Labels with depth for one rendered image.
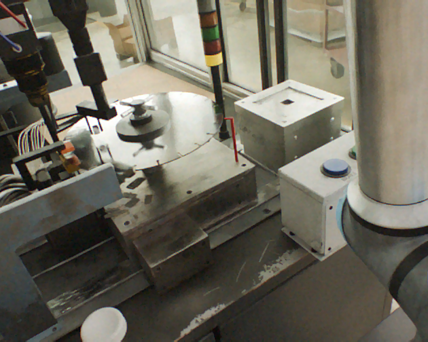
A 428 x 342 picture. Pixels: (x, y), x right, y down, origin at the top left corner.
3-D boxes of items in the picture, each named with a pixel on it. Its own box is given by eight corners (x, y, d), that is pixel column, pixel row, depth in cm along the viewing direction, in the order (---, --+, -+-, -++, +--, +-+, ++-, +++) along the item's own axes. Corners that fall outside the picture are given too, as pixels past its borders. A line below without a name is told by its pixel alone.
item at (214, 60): (216, 59, 102) (215, 47, 100) (226, 62, 98) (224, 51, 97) (202, 64, 100) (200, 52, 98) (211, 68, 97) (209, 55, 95)
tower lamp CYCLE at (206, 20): (211, 21, 96) (209, 8, 95) (221, 23, 93) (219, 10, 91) (195, 26, 94) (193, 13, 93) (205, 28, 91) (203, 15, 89)
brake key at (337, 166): (334, 164, 69) (334, 155, 68) (352, 174, 66) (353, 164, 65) (318, 174, 68) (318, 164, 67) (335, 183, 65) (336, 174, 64)
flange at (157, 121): (174, 111, 83) (172, 100, 81) (162, 137, 74) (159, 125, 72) (126, 115, 85) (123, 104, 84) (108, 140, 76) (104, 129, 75)
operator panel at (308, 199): (375, 173, 88) (382, 114, 80) (421, 195, 80) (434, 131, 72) (280, 230, 77) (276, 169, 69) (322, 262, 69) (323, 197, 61)
